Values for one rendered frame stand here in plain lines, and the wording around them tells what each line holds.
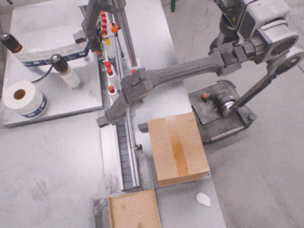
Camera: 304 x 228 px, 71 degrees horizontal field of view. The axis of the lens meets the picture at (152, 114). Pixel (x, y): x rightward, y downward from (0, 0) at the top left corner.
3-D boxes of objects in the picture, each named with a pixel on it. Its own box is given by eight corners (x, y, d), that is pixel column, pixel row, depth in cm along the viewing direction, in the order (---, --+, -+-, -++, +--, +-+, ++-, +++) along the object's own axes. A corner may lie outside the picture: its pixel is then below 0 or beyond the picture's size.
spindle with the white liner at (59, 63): (69, 81, 151) (47, 53, 124) (82, 78, 151) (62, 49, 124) (69, 92, 148) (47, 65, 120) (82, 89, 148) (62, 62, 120)
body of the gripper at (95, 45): (91, 53, 133) (87, 45, 126) (90, 40, 137) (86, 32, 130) (102, 50, 133) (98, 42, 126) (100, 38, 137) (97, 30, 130)
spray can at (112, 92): (114, 101, 142) (105, 84, 123) (121, 99, 142) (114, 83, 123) (115, 108, 140) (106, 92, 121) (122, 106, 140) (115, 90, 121)
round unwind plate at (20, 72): (14, 53, 166) (13, 52, 165) (53, 45, 166) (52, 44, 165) (10, 86, 153) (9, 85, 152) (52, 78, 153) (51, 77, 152)
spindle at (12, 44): (26, 60, 160) (-2, 31, 134) (37, 58, 160) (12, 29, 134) (25, 70, 157) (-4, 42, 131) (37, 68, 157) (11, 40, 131)
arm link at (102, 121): (117, 123, 107) (111, 107, 107) (96, 131, 107) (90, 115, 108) (122, 123, 119) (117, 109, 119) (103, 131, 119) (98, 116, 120)
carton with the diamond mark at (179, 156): (150, 136, 133) (146, 120, 108) (188, 129, 133) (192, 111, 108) (160, 186, 121) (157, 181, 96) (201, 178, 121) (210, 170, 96)
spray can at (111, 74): (112, 85, 147) (104, 67, 128) (120, 83, 147) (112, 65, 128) (113, 91, 145) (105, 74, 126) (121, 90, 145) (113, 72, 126)
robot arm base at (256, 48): (260, 64, 85) (273, 43, 74) (242, 71, 84) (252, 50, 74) (248, 48, 89) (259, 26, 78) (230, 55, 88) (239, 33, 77)
